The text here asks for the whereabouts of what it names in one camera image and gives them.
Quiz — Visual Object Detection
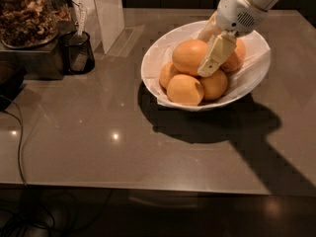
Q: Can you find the black mesh cup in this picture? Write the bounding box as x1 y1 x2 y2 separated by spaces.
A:
59 31 95 75

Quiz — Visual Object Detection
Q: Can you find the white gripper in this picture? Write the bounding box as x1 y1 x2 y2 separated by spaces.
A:
197 0 268 77

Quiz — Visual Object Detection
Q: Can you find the white paper bowl liner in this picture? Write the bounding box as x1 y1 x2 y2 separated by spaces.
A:
143 23 271 109

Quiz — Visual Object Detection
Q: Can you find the dark object at left edge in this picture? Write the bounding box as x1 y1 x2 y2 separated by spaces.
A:
0 61 27 111

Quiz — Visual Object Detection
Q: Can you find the metal stand box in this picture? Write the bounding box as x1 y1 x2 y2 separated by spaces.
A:
0 21 75 80

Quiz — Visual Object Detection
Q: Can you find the white paper bag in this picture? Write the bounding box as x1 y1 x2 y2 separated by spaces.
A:
73 0 124 54

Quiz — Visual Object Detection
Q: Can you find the white bowl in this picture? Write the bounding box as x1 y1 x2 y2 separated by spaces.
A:
140 19 273 113

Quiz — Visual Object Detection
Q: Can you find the small hidden left orange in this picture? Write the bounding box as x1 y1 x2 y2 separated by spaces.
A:
159 61 179 89

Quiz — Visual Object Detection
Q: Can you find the white tag in cup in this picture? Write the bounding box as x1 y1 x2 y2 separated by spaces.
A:
69 3 87 46

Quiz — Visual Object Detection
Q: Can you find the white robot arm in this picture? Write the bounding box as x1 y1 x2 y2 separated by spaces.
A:
197 0 279 77

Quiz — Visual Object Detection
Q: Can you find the glass jar of nuts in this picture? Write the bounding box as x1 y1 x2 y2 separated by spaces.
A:
0 0 60 50

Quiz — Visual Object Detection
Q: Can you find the black cable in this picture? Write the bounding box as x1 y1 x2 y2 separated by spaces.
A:
0 94 115 237

